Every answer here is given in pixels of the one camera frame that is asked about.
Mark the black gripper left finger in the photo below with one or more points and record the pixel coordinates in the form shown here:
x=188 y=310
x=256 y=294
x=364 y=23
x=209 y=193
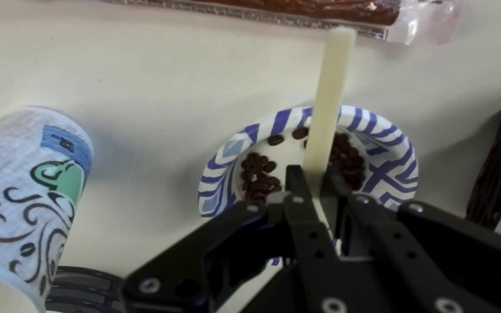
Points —
x=233 y=254

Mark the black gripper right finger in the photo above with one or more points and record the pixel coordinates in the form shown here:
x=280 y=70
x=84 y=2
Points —
x=435 y=261

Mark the cream plastic spoon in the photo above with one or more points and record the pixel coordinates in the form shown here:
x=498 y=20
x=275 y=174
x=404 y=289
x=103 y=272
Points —
x=331 y=98

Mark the blue white paper bowl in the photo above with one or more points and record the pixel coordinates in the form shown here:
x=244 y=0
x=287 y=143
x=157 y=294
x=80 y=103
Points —
x=391 y=157

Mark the printed paper cup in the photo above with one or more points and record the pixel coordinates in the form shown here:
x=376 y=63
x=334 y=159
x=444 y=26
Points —
x=24 y=197

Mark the brown coffee beans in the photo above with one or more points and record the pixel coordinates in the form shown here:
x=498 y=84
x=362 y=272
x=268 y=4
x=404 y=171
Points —
x=259 y=176

